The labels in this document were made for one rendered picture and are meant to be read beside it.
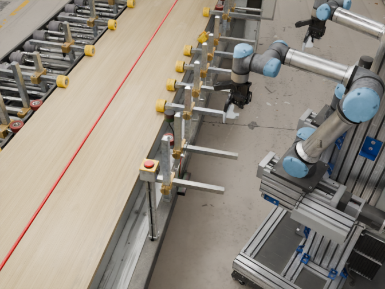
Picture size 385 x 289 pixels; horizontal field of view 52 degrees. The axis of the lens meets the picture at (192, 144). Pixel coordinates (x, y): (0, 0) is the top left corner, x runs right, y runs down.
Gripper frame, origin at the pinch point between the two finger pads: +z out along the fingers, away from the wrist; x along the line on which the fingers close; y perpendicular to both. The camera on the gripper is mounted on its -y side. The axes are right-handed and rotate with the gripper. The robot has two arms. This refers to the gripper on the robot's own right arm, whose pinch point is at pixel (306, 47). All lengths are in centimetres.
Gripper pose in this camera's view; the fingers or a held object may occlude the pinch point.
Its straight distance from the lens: 249.4
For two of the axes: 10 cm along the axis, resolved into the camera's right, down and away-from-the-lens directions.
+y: 8.0, 4.1, -4.3
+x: 5.9, -5.2, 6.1
